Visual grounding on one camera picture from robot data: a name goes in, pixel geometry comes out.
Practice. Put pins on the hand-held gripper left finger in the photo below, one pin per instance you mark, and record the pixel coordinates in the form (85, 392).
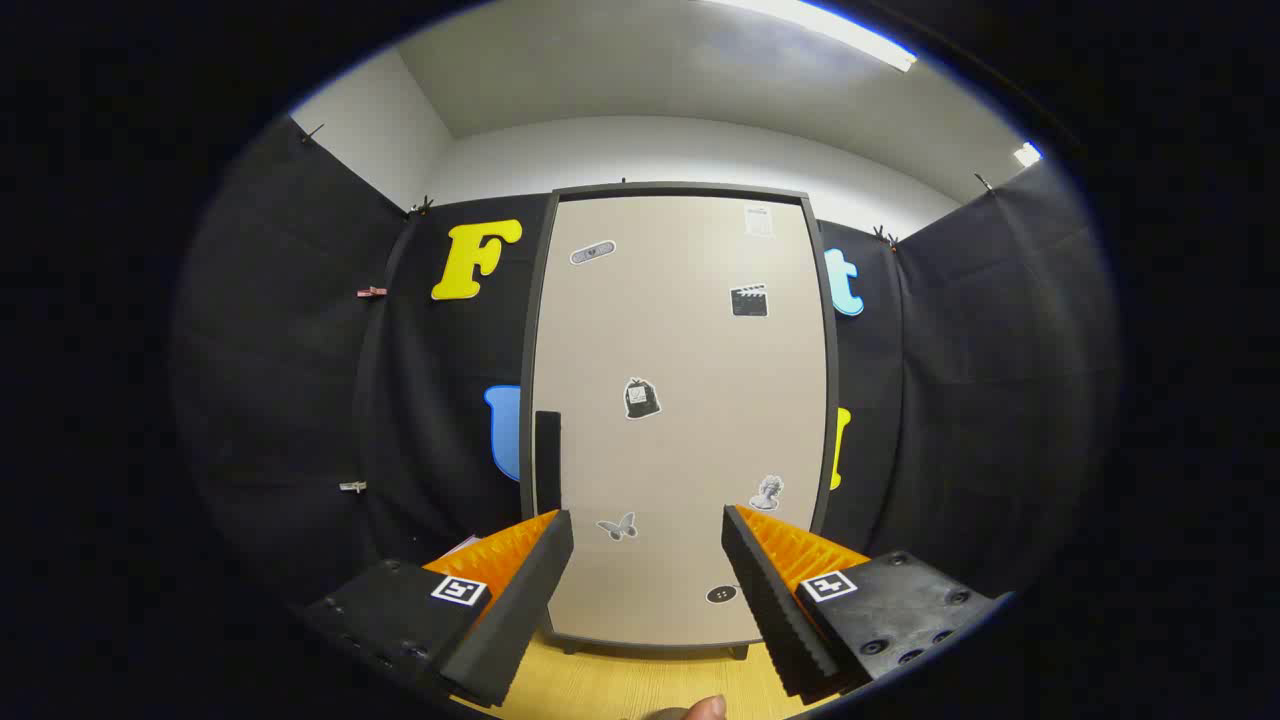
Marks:
(520, 610)

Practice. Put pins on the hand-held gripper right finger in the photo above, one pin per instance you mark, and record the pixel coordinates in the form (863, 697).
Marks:
(770, 600)

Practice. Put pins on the pink spine book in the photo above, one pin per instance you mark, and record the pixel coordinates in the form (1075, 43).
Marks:
(462, 547)

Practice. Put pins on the black backdrop cloth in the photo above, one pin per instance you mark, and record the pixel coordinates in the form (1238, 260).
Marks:
(950, 400)

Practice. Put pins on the small ceiling light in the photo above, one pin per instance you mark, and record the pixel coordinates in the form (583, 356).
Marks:
(1027, 154)

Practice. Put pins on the long ceiling light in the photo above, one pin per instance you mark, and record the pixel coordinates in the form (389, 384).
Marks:
(850, 35)

